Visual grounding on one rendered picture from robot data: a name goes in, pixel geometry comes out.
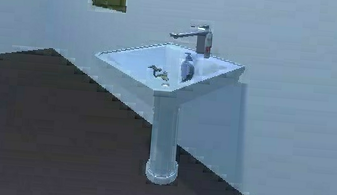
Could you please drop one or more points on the blue soap dispenser bottle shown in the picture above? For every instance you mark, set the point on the blue soap dispenser bottle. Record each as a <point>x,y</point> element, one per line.
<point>187,69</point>

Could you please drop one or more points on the grey metal faucet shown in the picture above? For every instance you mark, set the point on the grey metal faucet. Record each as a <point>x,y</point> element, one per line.
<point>201,38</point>

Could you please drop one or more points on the white pedestal sink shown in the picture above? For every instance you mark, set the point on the white pedestal sink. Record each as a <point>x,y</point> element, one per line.
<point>164,135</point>

